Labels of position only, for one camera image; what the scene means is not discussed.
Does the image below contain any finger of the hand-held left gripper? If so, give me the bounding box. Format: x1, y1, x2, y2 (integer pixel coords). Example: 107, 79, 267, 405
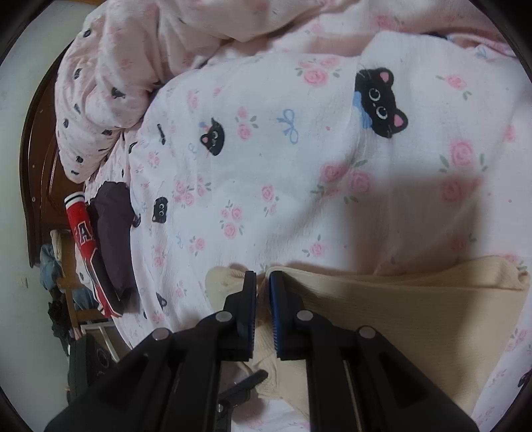
216, 370, 269, 416

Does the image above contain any red jersey with black print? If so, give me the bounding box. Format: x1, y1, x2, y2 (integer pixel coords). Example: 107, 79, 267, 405
64, 193, 124, 319

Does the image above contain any dark wooden headboard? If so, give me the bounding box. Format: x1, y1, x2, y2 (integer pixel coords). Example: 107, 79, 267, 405
20, 42, 88, 269

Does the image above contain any black bag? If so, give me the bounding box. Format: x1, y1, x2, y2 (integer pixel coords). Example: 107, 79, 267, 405
66, 332, 122, 405

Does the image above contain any cream ribbed knit garment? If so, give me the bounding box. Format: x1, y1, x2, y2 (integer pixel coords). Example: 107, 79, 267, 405
205, 255, 532, 421

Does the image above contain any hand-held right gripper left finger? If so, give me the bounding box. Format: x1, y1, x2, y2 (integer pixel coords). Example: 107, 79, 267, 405
44, 270, 257, 432

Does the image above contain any wooden chair with clothes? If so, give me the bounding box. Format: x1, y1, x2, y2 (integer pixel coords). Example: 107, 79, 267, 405
39, 230, 98, 345

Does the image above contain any dark grey folded garment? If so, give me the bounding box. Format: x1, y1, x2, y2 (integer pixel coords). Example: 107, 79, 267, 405
89, 180, 139, 313

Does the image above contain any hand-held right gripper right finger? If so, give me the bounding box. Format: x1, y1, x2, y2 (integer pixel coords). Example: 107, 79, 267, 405
268, 270, 480, 432

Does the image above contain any white cat and rose bedsheet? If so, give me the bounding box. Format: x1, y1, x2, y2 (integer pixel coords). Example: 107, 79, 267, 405
85, 0, 532, 432

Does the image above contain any pink cat print quilt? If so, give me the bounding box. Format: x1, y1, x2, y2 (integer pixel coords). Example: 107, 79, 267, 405
54, 0, 375, 185

